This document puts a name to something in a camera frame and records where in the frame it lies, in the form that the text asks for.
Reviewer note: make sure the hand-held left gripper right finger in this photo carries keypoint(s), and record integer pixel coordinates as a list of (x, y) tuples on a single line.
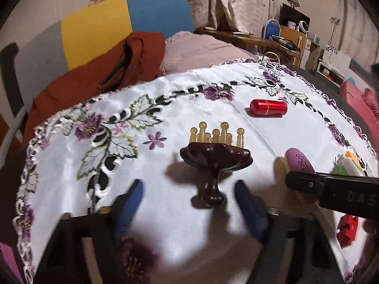
[(251, 213)]

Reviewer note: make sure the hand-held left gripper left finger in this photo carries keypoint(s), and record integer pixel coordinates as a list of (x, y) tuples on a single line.
[(130, 207)]

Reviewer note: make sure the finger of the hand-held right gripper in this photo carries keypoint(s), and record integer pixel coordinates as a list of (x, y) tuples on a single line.
[(305, 185)]

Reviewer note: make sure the purple egg-shaped toy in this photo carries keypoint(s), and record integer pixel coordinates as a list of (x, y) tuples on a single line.
[(299, 159)]

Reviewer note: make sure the green white plastic toy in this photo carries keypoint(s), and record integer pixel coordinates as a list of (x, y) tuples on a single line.
[(348, 164)]

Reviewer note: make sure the orange plastic piece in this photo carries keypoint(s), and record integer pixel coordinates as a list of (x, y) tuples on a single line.
[(353, 155)]

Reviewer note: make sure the brown scalp massager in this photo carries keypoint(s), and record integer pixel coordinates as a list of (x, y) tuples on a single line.
[(216, 153)]

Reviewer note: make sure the pink cardboard box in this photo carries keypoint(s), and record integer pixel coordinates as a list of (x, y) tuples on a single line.
[(7, 260)]

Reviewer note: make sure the red plastic block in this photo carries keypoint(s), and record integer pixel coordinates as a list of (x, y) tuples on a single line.
[(346, 230)]

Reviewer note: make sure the red metal capsule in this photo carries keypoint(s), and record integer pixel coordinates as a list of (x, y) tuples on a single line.
[(266, 108)]

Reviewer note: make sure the red cushion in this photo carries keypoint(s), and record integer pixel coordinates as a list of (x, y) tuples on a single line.
[(355, 103)]

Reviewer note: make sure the white embroidered floral tablecloth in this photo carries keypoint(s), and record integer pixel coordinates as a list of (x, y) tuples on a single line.
[(183, 106)]

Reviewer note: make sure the rust brown jacket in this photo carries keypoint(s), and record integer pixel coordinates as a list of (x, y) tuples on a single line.
[(74, 94)]

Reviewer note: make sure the white storage rack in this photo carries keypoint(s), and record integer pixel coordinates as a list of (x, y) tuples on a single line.
[(334, 62)]

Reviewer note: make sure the green black hair tool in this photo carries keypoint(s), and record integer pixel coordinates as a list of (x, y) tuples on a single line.
[(284, 41)]

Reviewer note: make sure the yellow wooden cabinet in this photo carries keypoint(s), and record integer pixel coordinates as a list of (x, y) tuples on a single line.
[(291, 37)]

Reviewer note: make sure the white round fan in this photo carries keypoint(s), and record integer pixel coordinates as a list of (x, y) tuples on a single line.
[(303, 27)]

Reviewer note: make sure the blue round chair back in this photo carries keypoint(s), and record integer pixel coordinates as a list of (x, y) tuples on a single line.
[(272, 29)]

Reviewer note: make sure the wooden side table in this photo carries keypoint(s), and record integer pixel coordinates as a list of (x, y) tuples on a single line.
[(237, 37)]

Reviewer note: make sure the pink cushion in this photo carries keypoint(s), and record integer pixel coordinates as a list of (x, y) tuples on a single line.
[(201, 50)]

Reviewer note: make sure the black shelf box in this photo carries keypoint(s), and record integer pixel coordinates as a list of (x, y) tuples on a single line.
[(291, 13)]

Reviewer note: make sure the grey yellow blue headboard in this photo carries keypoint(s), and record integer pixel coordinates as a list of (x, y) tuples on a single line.
[(94, 26)]

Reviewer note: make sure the beige patterned curtain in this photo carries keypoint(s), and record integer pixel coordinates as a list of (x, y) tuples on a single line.
[(231, 3)]

